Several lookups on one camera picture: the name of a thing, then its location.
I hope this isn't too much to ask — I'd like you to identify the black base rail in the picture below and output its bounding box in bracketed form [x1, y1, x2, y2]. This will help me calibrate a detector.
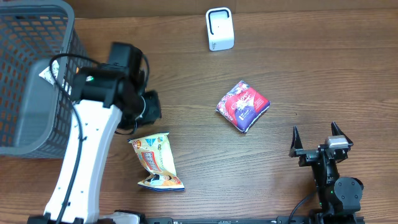
[143, 216, 366, 224]

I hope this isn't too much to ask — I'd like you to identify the white barcode scanner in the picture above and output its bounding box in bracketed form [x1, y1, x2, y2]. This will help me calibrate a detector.
[205, 7, 234, 52]

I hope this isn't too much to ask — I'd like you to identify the grey plastic basket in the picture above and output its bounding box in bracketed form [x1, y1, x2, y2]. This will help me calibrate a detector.
[1, 1, 91, 158]

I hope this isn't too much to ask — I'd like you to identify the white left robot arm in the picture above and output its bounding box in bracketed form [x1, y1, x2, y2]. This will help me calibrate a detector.
[27, 42, 162, 223]

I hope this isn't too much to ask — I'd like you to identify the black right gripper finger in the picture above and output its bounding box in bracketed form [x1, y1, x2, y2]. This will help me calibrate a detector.
[331, 121, 353, 145]
[290, 126, 303, 150]

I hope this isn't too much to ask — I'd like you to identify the red purple pad package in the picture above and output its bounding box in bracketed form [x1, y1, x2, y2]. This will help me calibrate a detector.
[216, 80, 271, 133]

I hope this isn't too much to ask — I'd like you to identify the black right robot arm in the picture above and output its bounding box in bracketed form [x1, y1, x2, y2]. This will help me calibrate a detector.
[289, 122, 364, 223]

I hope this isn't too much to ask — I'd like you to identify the yellow snack bag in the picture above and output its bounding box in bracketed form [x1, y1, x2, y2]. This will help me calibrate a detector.
[127, 132, 185, 191]

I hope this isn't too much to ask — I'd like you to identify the white tube gold cap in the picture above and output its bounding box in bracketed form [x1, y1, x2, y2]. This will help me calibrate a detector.
[39, 60, 59, 85]

